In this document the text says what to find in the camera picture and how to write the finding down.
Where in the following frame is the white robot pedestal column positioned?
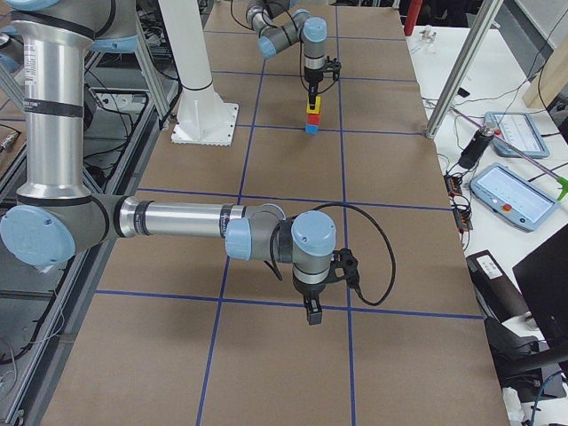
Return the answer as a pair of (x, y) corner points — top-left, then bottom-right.
(159, 0), (239, 146)

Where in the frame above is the teach pendant tablet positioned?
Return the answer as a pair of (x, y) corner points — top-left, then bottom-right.
(485, 112), (550, 159)
(469, 162), (560, 232)

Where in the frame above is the blue cube block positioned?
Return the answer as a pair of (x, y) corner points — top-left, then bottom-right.
(304, 123), (319, 135)

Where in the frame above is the near teach pendant tablet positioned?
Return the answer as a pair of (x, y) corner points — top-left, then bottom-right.
(469, 162), (560, 232)

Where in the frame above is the red cube block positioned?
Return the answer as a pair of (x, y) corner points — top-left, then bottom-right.
(306, 114), (320, 127)

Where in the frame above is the small circuit board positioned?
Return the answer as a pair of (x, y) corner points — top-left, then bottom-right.
(444, 173), (473, 234)

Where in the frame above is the yellow cube block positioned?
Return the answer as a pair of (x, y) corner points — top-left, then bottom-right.
(306, 96), (321, 115)

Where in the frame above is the far teach pendant tablet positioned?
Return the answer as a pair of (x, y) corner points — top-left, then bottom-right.
(485, 112), (550, 159)

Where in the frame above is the aluminium frame post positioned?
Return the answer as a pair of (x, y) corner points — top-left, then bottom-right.
(424, 0), (504, 139)

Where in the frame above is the black box with label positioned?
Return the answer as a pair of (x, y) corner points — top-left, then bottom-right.
(466, 250), (529, 322)

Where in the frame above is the black monitor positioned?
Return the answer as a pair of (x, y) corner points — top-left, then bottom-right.
(513, 225), (567, 345)

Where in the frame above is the red fire extinguisher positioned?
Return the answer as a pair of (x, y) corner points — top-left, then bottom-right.
(404, 0), (422, 36)

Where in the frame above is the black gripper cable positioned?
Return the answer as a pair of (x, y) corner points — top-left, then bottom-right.
(310, 201), (398, 307)

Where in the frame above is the black cylinder device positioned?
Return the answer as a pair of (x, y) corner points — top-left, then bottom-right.
(458, 126), (494, 170)

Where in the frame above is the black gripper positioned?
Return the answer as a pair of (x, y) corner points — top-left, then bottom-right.
(304, 56), (342, 110)
(295, 248), (360, 326)

